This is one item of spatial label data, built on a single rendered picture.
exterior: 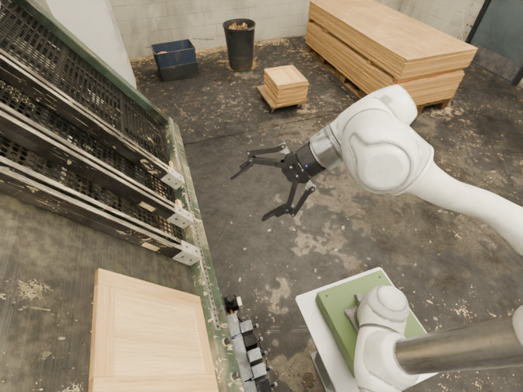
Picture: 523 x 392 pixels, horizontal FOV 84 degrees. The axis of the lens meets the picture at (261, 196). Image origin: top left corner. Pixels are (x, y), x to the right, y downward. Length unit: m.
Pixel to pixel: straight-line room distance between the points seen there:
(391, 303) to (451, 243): 1.88
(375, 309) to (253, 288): 1.31
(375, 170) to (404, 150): 0.05
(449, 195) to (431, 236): 2.43
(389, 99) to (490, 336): 0.60
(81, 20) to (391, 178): 4.24
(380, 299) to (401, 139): 0.84
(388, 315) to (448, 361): 0.28
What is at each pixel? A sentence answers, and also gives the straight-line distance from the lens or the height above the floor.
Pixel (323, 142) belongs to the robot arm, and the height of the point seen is 1.76.
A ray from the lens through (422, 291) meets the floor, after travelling 2.65.
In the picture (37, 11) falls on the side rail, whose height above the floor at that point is 1.67.
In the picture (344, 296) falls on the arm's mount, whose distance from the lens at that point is 1.47.
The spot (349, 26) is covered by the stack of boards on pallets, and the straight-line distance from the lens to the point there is 4.75.
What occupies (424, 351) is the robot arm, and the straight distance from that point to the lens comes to 1.03.
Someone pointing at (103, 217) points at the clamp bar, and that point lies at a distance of 1.14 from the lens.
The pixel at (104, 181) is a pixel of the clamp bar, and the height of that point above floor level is 1.31.
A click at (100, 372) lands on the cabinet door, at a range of 0.96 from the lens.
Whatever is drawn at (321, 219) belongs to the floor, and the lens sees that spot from 2.75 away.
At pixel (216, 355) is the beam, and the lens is 1.28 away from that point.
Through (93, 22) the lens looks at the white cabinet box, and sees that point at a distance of 4.44.
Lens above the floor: 2.14
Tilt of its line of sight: 48 degrees down
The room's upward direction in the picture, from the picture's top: straight up
